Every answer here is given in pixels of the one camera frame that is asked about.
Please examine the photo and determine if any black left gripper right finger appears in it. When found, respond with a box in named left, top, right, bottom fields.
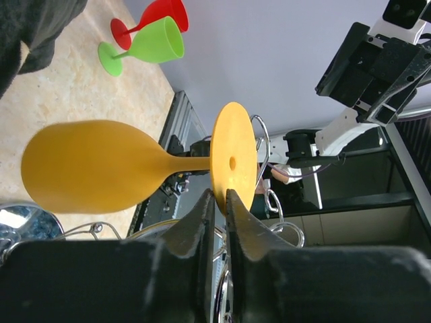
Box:
left=226, top=190, right=430, bottom=322

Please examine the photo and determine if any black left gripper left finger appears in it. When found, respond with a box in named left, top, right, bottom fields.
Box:
left=1, top=190, right=215, bottom=322

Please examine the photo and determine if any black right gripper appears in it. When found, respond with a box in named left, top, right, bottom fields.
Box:
left=315, top=22, right=430, bottom=124

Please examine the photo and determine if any orange plastic wine glass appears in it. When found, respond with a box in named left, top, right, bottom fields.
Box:
left=21, top=102, right=257, bottom=214

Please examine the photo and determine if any red plastic wine glass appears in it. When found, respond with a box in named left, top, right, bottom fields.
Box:
left=110, top=0, right=189, bottom=50

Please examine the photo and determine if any green plastic wine glass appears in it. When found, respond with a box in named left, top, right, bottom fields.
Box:
left=98, top=16, right=185, bottom=77

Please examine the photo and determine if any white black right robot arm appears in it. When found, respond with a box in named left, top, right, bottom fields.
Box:
left=266, top=19, right=430, bottom=168

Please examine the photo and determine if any black floral plush pillow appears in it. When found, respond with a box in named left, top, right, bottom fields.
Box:
left=1, top=1, right=87, bottom=96

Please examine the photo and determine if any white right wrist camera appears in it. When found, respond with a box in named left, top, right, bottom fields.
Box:
left=368, top=0, right=430, bottom=45

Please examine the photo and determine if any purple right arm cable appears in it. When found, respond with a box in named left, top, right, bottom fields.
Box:
left=265, top=107, right=431, bottom=181

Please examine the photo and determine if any chrome wire wine glass rack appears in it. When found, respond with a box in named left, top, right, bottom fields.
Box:
left=0, top=114, right=306, bottom=323

